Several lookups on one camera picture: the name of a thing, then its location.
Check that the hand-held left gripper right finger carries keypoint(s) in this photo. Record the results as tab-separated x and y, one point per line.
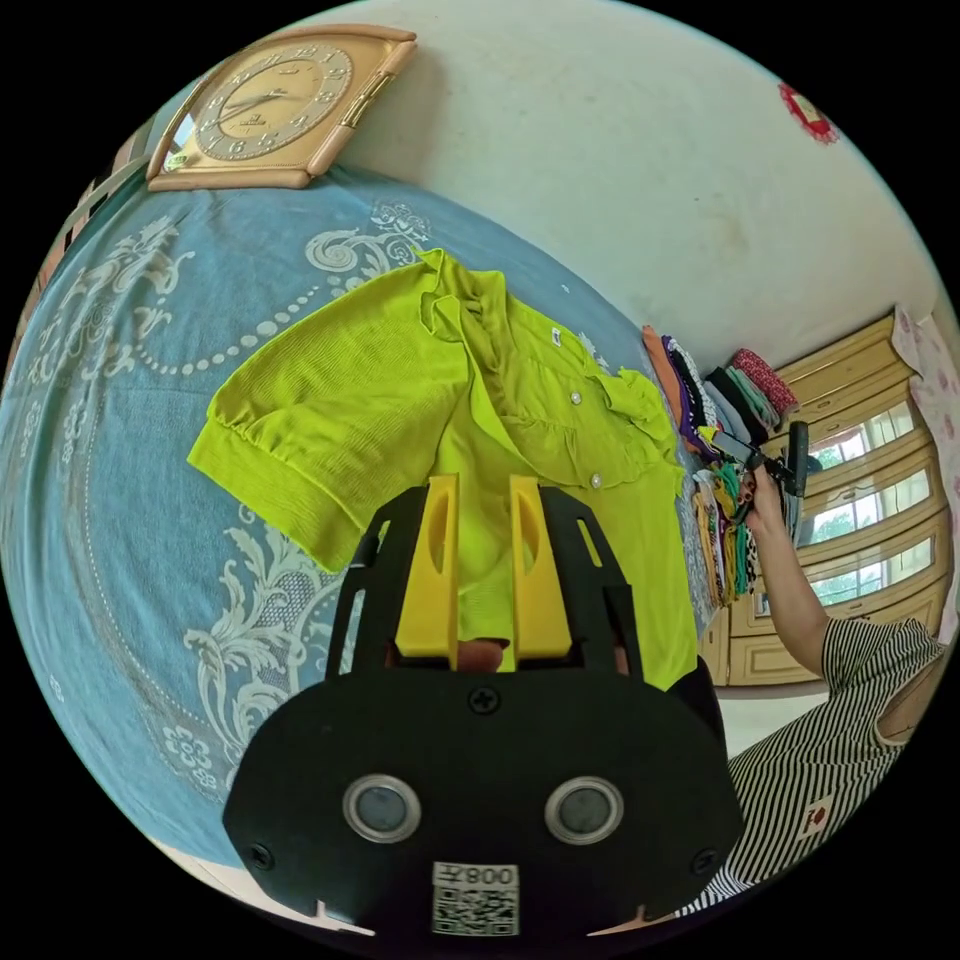
541	600

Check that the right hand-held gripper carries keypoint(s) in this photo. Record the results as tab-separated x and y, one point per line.
754	455

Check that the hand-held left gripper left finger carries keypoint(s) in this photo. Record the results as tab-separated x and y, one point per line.
427	585

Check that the green short-sleeve shirt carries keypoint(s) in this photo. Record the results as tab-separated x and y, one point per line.
360	405

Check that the person's right forearm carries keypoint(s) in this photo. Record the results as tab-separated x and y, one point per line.
787	600

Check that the person's left hand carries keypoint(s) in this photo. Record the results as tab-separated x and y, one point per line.
481	655

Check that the person's right hand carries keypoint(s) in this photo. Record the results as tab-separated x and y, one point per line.
766	506

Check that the pile of clothes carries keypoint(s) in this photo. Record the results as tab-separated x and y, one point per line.
720	405

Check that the wooden cupboard with glass doors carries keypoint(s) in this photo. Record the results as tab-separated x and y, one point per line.
847	480

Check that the pink floral curtain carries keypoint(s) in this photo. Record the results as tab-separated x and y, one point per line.
934	390

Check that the person's body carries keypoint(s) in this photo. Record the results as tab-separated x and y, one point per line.
825	757

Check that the bed with blue printed sheet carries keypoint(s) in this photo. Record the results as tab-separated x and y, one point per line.
112	465

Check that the red wall decoration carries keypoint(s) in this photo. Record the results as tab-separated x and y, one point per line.
808	114

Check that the square golden wall clock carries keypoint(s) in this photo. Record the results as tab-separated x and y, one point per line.
270	105

